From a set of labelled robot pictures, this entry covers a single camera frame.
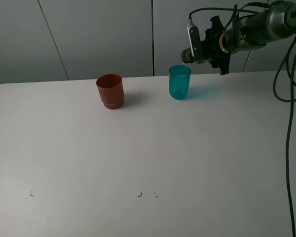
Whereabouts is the red plastic cup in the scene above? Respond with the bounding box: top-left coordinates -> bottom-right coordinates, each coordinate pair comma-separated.
96,74 -> 124,110

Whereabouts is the teal translucent plastic cup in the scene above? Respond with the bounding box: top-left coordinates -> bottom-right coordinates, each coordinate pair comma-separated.
169,65 -> 191,100

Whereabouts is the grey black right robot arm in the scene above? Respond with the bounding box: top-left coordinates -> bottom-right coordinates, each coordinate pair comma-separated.
204,1 -> 296,75

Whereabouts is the smoky translucent water bottle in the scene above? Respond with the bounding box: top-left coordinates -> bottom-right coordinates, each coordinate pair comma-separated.
181,48 -> 194,64

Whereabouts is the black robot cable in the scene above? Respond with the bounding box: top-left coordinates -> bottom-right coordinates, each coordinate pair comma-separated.
188,1 -> 296,237

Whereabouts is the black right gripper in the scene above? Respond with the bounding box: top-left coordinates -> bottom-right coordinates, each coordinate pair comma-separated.
205,16 -> 248,75

